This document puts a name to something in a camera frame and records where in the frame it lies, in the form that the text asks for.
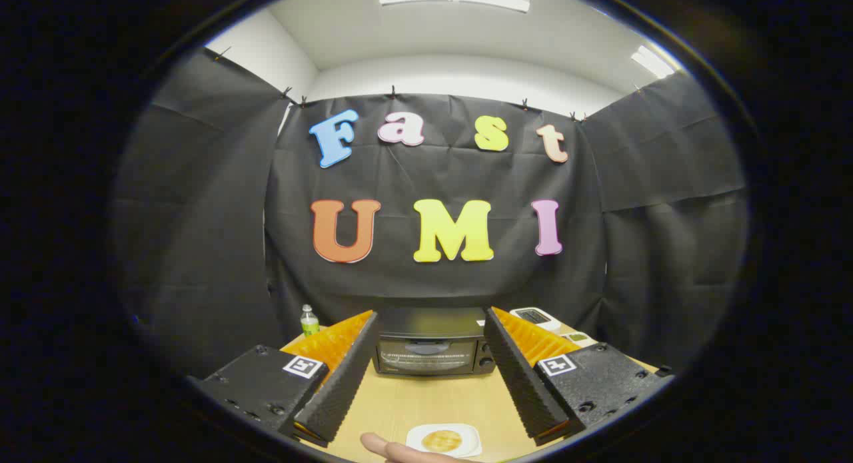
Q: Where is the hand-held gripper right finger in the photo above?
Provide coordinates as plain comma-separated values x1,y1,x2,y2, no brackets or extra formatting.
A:
483,306,674,446

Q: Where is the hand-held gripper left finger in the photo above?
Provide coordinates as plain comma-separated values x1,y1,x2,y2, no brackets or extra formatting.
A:
189,310,381,448

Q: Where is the black toaster oven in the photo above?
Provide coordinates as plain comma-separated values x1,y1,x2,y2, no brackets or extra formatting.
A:
372,308,497,377

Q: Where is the golden bread bun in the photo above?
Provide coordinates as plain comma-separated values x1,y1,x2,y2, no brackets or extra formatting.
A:
421,430,463,453

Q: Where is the white pop-up toaster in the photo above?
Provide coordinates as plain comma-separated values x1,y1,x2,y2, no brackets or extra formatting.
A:
510,307,562,332

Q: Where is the white plate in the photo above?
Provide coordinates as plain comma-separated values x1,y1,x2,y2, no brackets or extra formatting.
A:
406,423,482,458

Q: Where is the small ceiling light panel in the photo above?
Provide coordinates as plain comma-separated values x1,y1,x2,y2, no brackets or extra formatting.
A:
630,45,676,79

